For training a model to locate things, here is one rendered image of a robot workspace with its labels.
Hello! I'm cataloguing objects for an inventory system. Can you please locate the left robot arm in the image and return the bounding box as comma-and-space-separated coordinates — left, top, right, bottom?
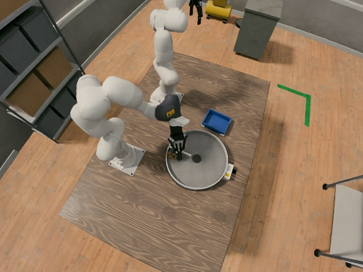
150, 0, 188, 103

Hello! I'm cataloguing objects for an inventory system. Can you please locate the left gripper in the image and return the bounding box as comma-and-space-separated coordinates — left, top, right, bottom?
189, 0, 203, 25

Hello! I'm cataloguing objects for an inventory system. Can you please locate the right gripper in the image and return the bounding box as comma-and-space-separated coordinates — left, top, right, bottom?
167, 126, 187, 160

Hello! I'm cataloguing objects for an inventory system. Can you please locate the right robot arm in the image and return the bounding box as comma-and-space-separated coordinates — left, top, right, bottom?
70, 75, 189, 169

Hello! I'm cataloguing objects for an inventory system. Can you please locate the blue rectangular tray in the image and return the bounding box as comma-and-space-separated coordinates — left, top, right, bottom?
202, 109, 232, 135

